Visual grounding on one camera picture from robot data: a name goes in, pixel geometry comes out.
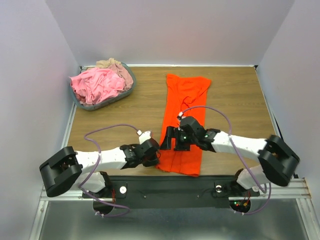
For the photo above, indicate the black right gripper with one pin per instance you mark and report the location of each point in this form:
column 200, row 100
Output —
column 177, row 139

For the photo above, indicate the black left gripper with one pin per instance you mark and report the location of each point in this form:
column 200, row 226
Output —
column 153, row 162

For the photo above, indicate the orange t shirt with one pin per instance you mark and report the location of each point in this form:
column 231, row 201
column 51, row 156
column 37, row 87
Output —
column 189, row 95

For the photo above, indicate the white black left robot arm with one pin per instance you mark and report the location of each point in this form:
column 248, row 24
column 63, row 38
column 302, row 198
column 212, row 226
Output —
column 68, row 168

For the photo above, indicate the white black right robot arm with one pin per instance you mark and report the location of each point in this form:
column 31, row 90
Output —
column 277, row 162

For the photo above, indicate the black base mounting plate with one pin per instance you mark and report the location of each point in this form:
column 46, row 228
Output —
column 151, row 192

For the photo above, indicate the grey laundry basket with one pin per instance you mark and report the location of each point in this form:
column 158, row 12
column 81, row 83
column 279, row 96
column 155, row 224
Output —
column 108, row 101

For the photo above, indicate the pink t shirt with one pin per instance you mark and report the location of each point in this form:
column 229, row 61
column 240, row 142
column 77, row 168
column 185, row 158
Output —
column 95, row 85

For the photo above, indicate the beige t shirt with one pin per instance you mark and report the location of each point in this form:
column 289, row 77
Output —
column 119, row 69

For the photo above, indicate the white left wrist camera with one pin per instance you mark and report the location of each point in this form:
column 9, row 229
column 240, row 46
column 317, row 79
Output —
column 144, row 136

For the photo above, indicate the aluminium frame rail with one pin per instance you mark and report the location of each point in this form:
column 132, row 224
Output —
column 71, row 195

